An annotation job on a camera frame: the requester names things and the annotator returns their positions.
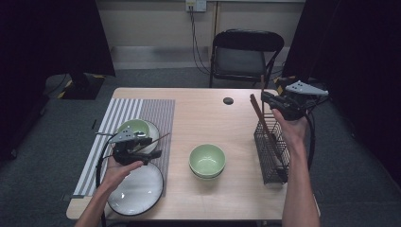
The green bowl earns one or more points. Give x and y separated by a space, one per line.
207 160
220 176
138 126

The grey striped placemat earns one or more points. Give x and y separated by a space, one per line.
157 116

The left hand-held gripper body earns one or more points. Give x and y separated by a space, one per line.
126 154

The person's right hand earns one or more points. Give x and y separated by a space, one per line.
294 135

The black folding chair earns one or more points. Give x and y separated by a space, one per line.
241 60

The white plate with black rim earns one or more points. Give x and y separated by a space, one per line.
154 134
138 192

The person's left hand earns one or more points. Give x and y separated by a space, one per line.
116 175

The metal spoon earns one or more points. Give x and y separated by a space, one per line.
140 135

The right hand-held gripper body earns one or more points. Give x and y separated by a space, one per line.
296 107

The small black floor object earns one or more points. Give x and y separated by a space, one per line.
93 124

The white wall socket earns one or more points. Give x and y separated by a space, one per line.
196 5

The dark curtain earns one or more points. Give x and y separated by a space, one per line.
47 47
356 63

